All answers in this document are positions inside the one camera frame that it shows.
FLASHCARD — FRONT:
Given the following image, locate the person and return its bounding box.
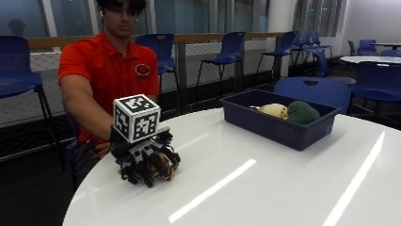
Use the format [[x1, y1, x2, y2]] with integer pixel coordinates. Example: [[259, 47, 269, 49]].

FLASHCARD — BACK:
[[56, 0, 161, 186]]

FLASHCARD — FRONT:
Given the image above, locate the dark blue plastic bin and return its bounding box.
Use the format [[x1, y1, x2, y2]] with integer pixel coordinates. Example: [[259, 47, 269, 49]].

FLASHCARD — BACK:
[[219, 89, 342, 152]]

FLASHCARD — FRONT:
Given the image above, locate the wooden railing with mesh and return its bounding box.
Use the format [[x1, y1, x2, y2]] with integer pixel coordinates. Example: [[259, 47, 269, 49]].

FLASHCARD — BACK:
[[24, 31, 290, 111]]

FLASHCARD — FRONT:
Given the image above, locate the green broccoli soft toy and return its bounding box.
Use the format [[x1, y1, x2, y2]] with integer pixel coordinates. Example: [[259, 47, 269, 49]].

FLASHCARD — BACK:
[[285, 100, 322, 125]]

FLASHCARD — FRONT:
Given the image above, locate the blue chair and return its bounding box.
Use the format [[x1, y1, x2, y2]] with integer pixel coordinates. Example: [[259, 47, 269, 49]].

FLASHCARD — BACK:
[[347, 39, 379, 57], [273, 76, 353, 116], [0, 35, 65, 152], [347, 61, 401, 116], [310, 49, 357, 85], [291, 30, 335, 62], [134, 33, 182, 112], [194, 30, 247, 97], [255, 30, 301, 76]]

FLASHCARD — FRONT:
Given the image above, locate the brown soft toy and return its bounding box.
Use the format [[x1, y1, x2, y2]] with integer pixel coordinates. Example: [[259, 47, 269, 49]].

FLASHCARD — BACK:
[[117, 152, 179, 183]]

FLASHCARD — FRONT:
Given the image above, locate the white round table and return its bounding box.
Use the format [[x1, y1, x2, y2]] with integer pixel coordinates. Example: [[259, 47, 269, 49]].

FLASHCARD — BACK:
[[339, 55, 401, 66], [369, 41, 401, 51]]

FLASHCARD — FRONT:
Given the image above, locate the white marker cube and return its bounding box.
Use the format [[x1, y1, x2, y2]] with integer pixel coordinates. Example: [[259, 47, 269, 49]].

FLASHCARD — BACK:
[[112, 93, 162, 144]]

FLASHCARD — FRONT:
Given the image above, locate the yellow soft toy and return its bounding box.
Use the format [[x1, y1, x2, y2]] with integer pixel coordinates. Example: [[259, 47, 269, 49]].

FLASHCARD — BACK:
[[249, 103, 289, 120]]

